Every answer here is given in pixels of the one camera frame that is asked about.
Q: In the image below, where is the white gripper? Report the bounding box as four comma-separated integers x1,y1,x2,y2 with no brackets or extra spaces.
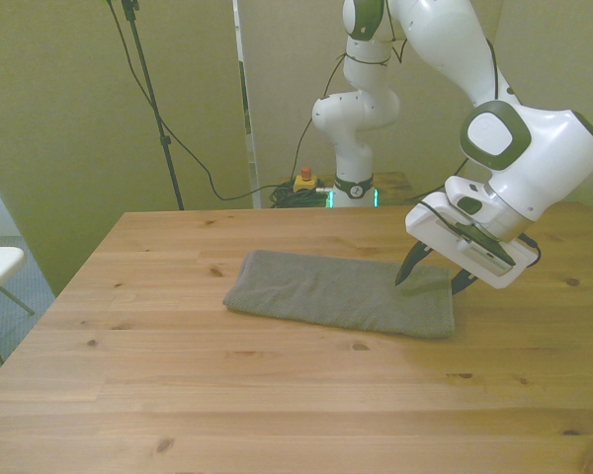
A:
393,192,538,296

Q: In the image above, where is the grey terry towel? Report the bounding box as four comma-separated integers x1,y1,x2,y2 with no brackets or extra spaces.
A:
221,249,456,341

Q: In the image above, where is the yellow emergency stop box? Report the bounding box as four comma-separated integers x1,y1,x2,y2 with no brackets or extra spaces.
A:
294,166,319,194

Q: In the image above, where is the white vertical panel edge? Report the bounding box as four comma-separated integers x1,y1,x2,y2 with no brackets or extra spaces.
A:
231,0,263,209

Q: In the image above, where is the black tripod stand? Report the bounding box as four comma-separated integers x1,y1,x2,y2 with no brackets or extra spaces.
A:
103,0,187,211

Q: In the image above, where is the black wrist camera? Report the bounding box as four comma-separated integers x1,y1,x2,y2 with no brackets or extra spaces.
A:
437,219,518,276

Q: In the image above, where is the black camera cable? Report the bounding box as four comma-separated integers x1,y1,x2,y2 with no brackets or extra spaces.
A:
517,233,544,267

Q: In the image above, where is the coiled dark green cable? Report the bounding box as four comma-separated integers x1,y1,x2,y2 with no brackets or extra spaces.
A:
269,182,335,209

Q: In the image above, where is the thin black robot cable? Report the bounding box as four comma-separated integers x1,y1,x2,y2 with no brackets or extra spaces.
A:
295,48,348,183

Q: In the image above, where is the long black tripod cable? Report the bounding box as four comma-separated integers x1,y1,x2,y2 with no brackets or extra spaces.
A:
106,0,278,201

